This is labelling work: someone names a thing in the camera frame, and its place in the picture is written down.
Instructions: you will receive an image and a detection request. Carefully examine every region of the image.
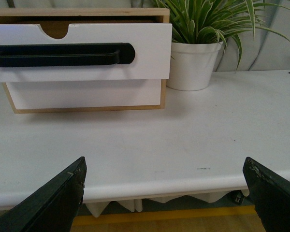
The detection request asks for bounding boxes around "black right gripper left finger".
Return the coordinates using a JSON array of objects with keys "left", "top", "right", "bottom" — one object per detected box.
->
[{"left": 0, "top": 157, "right": 87, "bottom": 232}]

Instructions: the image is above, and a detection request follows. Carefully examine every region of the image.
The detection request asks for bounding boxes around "black drawer handle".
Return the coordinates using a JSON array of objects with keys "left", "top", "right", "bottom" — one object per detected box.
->
[{"left": 0, "top": 43, "right": 136, "bottom": 68}]

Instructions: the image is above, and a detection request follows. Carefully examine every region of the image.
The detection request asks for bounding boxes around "green spider plant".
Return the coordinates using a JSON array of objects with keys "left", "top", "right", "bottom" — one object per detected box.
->
[{"left": 152, "top": 0, "right": 286, "bottom": 62}]

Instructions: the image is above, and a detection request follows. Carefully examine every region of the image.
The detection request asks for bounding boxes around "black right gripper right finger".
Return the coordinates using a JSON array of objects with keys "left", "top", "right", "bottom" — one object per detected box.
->
[{"left": 243, "top": 157, "right": 290, "bottom": 232}]

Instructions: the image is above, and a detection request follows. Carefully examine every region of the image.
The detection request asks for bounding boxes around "black object under table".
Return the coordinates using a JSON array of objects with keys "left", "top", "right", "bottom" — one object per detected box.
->
[{"left": 232, "top": 190, "right": 245, "bottom": 205}]

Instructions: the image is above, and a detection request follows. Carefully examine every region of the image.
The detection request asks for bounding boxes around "wooden drawer cabinet frame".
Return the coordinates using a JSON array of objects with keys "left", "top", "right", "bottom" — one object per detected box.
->
[{"left": 0, "top": 8, "right": 172, "bottom": 114}]

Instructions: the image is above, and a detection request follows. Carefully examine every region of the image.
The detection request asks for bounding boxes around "white plant pot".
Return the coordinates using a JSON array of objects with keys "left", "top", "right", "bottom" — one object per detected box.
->
[{"left": 166, "top": 43, "right": 223, "bottom": 91}]

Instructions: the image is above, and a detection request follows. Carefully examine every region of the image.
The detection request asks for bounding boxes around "white drawer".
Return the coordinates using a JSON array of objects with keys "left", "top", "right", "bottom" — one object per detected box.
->
[
  {"left": 0, "top": 23, "right": 172, "bottom": 82},
  {"left": 3, "top": 79, "right": 166, "bottom": 113}
]

